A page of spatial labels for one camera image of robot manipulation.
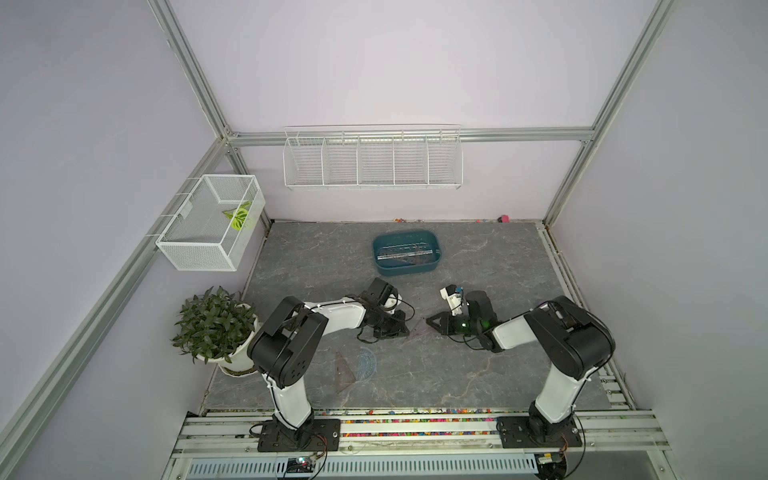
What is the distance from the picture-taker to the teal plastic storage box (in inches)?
42.2

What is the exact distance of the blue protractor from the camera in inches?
33.3

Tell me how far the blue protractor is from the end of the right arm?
21 centimetres

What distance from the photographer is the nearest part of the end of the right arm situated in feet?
2.47

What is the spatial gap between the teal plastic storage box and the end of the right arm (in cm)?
21
